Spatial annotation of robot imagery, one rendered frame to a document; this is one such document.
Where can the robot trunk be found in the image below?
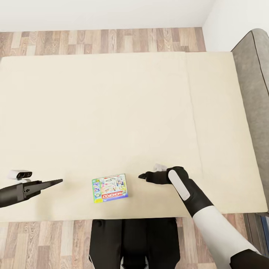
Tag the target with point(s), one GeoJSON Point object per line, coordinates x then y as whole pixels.
{"type": "Point", "coordinates": [145, 266]}

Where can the door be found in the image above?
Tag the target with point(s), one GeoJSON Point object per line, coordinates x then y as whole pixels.
{"type": "Point", "coordinates": [257, 227]}

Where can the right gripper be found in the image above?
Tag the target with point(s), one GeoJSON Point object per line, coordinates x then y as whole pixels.
{"type": "Point", "coordinates": [153, 177]}

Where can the board game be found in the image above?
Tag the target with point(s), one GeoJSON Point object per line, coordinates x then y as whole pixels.
{"type": "Point", "coordinates": [109, 188]}

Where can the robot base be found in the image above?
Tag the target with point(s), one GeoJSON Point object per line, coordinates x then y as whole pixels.
{"type": "Point", "coordinates": [155, 238]}

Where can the bed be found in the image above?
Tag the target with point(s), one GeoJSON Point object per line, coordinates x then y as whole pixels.
{"type": "Point", "coordinates": [84, 117]}

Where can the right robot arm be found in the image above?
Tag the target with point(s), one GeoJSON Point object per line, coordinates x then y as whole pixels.
{"type": "Point", "coordinates": [228, 248]}

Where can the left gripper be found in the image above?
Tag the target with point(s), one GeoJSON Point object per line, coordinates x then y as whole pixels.
{"type": "Point", "coordinates": [23, 191]}

